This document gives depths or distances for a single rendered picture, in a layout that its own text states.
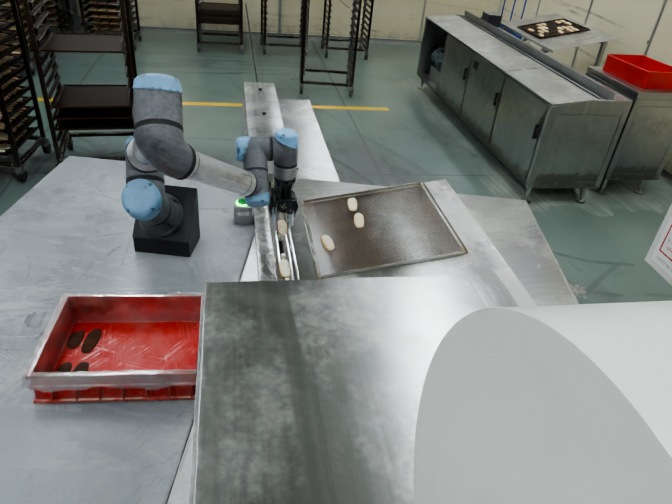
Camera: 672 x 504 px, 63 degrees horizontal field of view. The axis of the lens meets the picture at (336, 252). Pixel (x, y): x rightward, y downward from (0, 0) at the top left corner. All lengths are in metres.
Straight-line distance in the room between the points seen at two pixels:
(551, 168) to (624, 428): 4.30
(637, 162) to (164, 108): 4.22
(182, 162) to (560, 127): 3.34
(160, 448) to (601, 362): 1.27
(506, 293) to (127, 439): 1.10
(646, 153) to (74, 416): 4.52
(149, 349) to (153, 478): 0.41
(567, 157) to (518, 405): 4.27
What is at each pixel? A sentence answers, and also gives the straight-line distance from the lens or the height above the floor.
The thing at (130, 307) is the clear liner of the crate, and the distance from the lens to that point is 1.68.
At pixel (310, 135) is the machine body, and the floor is 0.82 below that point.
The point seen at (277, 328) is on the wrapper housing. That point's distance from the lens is 0.94.
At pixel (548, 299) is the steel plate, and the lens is 2.02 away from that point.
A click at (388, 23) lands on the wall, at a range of 9.11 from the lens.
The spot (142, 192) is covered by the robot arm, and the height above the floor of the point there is 1.12.
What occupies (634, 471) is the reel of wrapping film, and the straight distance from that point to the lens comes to 0.19.
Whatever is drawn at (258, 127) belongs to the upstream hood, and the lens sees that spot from 2.79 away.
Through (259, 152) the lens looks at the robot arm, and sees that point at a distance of 1.71.
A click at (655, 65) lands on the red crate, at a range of 5.34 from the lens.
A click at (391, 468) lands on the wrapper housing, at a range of 0.78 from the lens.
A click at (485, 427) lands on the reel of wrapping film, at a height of 1.73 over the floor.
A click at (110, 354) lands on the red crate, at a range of 1.64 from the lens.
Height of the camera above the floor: 1.93
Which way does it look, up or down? 33 degrees down
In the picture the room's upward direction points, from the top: 6 degrees clockwise
